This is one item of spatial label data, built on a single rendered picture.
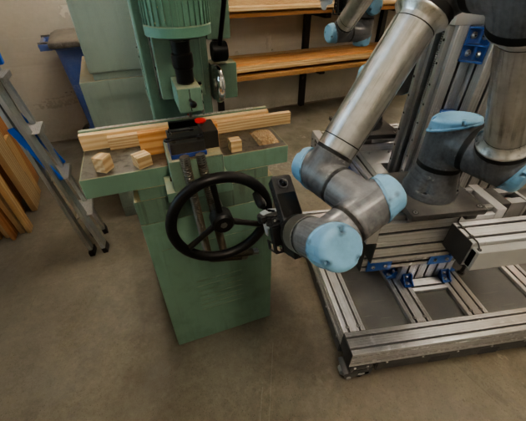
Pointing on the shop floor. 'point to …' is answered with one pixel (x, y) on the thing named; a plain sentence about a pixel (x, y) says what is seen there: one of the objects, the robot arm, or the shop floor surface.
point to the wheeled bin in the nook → (64, 49)
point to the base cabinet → (211, 277)
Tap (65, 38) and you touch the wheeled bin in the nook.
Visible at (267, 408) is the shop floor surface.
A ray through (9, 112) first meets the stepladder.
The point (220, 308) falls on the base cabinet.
